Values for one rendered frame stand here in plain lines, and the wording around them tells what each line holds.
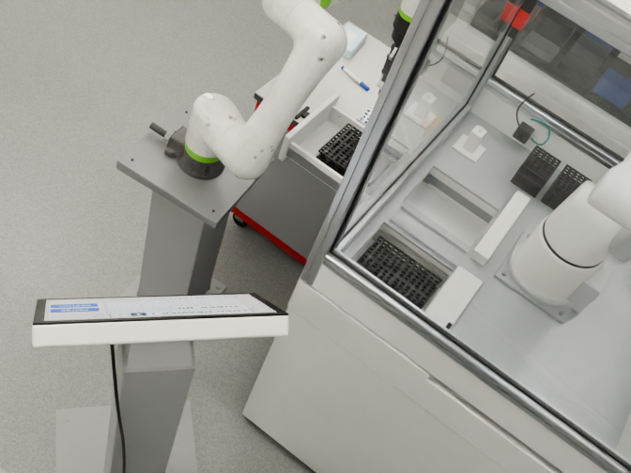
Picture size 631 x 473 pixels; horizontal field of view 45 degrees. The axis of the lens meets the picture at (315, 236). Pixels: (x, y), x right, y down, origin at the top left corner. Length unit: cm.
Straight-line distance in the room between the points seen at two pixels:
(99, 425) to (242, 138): 114
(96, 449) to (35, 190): 114
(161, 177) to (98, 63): 158
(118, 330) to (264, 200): 153
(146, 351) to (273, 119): 74
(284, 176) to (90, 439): 114
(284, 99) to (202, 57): 192
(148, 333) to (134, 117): 212
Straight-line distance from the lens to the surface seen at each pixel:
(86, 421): 277
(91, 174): 339
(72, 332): 160
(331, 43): 202
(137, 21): 412
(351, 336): 207
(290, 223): 302
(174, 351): 175
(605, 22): 131
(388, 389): 216
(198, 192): 235
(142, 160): 240
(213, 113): 223
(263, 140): 214
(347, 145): 245
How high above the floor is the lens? 259
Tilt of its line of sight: 51 degrees down
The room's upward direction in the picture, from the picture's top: 23 degrees clockwise
